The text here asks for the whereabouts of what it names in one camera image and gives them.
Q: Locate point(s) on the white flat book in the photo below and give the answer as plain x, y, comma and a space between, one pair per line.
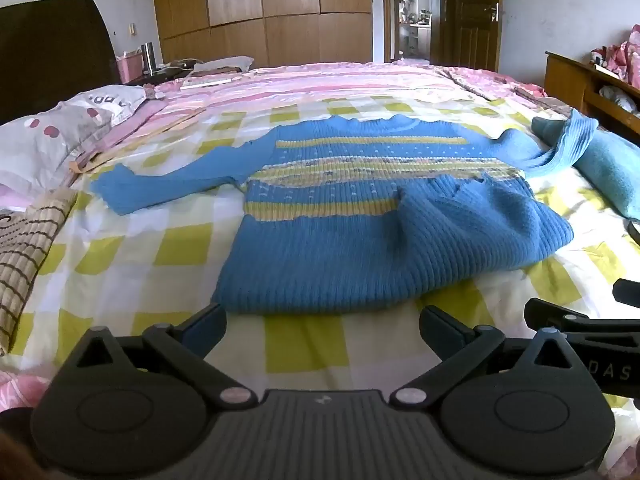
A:
207, 82

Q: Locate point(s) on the brown wooden door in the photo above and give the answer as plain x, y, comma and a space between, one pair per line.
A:
472, 15

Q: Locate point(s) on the white plastic bag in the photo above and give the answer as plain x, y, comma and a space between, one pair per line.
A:
620, 99

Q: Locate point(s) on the brown wooden wardrobe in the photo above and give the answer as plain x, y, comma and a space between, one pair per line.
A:
260, 10

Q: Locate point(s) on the pink storage box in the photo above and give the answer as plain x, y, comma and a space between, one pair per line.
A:
129, 66

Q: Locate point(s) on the teal knit garment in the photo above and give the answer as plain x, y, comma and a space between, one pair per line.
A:
615, 170

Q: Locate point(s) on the yellow white checked bedsheet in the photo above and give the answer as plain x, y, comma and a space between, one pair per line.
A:
150, 240

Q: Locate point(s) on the dark wooden headboard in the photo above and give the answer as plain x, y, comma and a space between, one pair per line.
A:
50, 55

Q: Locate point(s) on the beige brown checked cloth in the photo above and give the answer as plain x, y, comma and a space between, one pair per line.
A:
25, 260

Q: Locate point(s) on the blue striped knit sweater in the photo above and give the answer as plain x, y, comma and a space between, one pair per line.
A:
325, 260

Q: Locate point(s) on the pink floral bedding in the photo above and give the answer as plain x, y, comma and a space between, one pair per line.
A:
622, 55

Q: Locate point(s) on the wooden side desk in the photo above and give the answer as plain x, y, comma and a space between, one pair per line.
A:
565, 80

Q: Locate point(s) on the pink striped quilt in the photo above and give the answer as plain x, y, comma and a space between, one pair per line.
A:
325, 80

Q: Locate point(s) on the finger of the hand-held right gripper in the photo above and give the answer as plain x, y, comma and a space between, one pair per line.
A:
557, 316
628, 292

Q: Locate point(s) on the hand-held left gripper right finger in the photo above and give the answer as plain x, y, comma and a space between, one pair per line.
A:
434, 325

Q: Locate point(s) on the grey white dotted pillow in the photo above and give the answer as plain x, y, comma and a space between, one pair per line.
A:
45, 150

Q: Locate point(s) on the white folded cloth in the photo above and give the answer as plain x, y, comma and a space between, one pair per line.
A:
225, 63

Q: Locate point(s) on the dark nightstand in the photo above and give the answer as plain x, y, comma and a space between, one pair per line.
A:
160, 74

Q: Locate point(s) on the steel thermos bottle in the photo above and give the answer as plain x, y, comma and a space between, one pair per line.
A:
148, 57

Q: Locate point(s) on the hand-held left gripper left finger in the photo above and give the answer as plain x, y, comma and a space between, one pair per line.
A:
210, 324

